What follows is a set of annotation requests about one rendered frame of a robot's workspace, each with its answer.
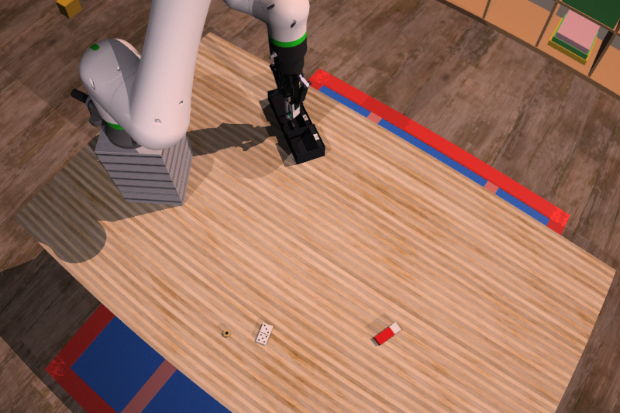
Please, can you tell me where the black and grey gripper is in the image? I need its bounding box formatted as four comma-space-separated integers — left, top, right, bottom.
270, 57, 312, 118

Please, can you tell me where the black three-compartment bin rack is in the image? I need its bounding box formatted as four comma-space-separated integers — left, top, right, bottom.
267, 88, 326, 165

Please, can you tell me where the red and white eraser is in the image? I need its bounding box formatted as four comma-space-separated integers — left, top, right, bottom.
374, 322, 401, 345

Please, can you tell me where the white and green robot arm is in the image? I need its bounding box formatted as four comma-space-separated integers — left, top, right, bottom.
71, 0, 310, 150

